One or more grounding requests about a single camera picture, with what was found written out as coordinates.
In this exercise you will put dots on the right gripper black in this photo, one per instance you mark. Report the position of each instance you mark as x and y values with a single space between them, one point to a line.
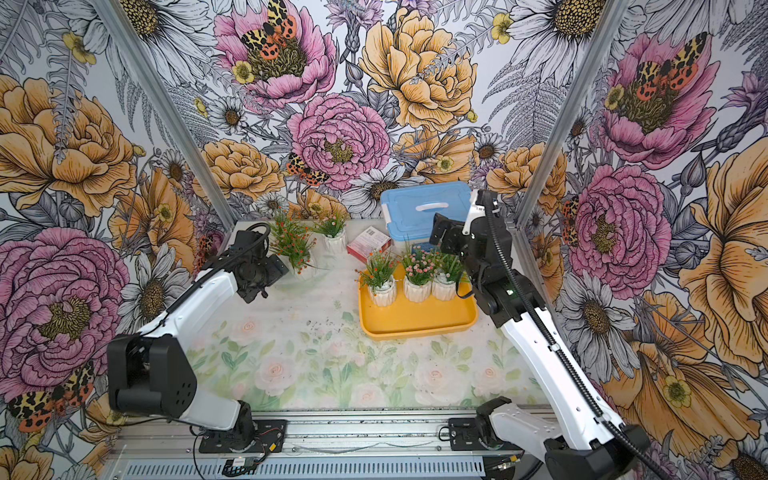
455 231

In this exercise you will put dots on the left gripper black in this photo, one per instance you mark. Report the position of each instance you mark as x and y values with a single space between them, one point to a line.
274 269

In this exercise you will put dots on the orange bud potted plant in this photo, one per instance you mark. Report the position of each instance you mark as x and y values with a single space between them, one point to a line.
448 274

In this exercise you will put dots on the pink flower potted plant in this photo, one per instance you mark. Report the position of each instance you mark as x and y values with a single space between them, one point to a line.
419 270

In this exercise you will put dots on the red flower potted plant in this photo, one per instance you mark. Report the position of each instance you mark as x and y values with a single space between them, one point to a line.
292 242

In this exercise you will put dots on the green potted plant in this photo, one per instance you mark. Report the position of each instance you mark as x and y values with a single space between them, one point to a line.
332 231
378 277

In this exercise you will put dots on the green potted plant back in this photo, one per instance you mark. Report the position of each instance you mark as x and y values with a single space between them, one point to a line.
332 231

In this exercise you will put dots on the yellow plastic tray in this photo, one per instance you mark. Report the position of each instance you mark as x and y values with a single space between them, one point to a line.
404 319

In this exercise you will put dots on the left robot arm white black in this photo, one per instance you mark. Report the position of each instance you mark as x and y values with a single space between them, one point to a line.
149 373

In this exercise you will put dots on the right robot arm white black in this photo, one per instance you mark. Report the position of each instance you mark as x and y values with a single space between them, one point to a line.
588 439

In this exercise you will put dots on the blue lid storage box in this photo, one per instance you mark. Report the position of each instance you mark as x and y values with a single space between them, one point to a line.
409 212

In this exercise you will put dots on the red white small carton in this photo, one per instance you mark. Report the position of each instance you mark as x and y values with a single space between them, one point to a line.
368 242

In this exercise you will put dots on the floral table mat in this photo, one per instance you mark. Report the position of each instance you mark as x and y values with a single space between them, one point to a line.
323 360

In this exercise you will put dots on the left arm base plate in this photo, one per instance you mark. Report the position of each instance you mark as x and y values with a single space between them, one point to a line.
259 436

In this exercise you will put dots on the aluminium front rail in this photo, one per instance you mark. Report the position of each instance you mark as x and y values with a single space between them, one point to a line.
321 432

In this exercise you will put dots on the white vented cable duct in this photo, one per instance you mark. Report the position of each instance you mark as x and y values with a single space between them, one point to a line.
459 467

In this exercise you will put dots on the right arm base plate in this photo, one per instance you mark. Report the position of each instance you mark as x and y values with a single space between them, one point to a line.
464 434

